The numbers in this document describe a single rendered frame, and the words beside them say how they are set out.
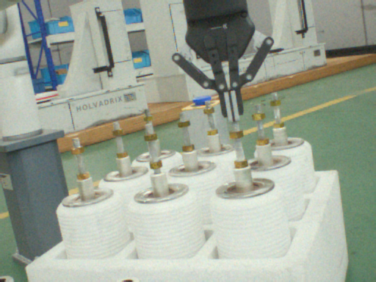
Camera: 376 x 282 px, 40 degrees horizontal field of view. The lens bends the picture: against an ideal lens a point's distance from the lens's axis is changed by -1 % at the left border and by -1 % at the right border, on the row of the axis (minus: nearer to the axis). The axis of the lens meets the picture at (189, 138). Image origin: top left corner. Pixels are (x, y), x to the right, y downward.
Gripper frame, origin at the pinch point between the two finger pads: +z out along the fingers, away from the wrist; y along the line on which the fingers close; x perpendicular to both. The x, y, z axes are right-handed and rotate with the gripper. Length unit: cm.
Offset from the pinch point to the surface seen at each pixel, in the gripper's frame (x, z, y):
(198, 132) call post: -41.4, 9.7, 8.8
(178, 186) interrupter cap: -4.8, 10.5, 9.1
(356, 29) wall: -559, 8, -139
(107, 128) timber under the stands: -219, 30, 77
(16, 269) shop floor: -46, 36, 57
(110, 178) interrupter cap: -16.1, 10.5, 21.6
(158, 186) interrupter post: -2.2, 9.3, 11.3
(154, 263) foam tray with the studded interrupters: 2.8, 17.9, 12.7
